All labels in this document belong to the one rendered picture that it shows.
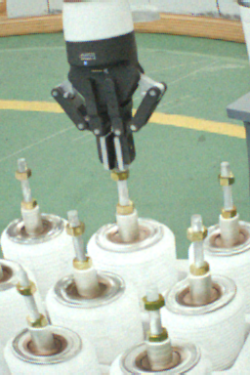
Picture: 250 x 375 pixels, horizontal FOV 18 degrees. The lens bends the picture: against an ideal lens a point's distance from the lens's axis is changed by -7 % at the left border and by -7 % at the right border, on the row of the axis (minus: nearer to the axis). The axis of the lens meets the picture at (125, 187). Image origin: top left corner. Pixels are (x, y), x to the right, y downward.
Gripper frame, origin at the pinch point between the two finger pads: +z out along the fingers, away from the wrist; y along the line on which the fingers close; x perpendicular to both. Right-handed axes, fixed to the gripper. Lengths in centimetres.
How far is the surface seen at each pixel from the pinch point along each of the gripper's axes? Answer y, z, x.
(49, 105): -78, 35, 107
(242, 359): 18.8, 17.1, -13.3
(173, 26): -74, 32, 192
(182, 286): 10.3, 9.7, -9.5
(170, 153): -31, 35, 78
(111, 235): -1.8, 9.9, -0.5
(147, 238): 2.5, 9.7, -0.6
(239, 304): 17.4, 10.5, -11.1
